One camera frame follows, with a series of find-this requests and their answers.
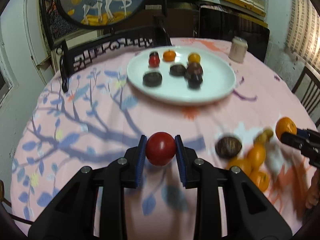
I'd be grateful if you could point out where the person's hand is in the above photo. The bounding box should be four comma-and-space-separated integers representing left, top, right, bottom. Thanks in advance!
305, 169, 319, 209

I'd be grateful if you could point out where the dark carved wooden chair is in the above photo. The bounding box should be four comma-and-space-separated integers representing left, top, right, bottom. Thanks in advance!
39, 0, 171, 93

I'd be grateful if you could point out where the dark red plum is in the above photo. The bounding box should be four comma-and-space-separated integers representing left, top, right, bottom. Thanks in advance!
185, 62, 203, 78

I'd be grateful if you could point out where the large orange mandarin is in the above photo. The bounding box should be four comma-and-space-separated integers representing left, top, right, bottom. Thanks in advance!
276, 117, 297, 140

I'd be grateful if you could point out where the yellow kumquat on plate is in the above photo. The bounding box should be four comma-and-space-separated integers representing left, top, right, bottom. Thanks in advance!
188, 53, 201, 63

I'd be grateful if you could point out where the round deer painting screen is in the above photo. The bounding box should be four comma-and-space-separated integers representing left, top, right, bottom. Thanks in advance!
56, 0, 147, 29

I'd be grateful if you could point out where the dark purple passion fruit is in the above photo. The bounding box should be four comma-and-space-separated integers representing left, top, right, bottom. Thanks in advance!
215, 135, 242, 160

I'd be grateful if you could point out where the white paper cup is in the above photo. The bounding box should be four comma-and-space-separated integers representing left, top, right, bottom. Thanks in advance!
228, 36, 248, 63

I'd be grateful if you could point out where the orange round fruit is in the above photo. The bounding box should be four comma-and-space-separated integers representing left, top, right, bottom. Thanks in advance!
226, 158, 252, 176

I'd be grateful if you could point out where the pink tree-print tablecloth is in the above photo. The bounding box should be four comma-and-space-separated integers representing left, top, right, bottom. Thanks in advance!
10, 38, 316, 239

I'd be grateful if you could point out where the wooden chair at right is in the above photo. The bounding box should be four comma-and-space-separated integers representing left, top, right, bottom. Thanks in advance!
291, 64, 319, 128

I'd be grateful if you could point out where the orange kumquat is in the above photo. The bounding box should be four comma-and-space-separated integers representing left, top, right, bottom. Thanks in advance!
246, 144, 266, 169

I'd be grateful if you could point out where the red cherry tomato on plate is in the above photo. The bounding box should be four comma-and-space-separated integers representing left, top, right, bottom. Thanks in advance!
149, 56, 160, 68

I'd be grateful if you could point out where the orange mandarin with stem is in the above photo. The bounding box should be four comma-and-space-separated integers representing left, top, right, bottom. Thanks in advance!
249, 170, 270, 192

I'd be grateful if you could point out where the brown longan fruit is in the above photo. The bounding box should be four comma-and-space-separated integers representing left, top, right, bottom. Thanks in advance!
263, 127, 274, 141
253, 132, 268, 146

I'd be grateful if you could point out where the small mandarin on plate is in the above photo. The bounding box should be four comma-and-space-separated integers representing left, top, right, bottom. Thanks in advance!
163, 50, 176, 62

